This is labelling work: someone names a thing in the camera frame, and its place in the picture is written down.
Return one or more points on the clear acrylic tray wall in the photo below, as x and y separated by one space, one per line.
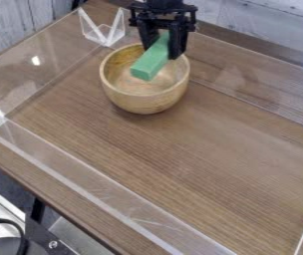
202 180

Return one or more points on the black metal table leg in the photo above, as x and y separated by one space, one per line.
38 210

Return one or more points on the clear acrylic corner bracket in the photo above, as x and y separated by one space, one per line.
103 34

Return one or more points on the green rectangular block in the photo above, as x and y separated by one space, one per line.
153 60

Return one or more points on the black metal base plate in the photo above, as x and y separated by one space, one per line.
43 243

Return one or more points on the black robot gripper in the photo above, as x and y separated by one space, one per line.
153 14

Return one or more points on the light wooden bowl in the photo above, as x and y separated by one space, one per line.
138 96

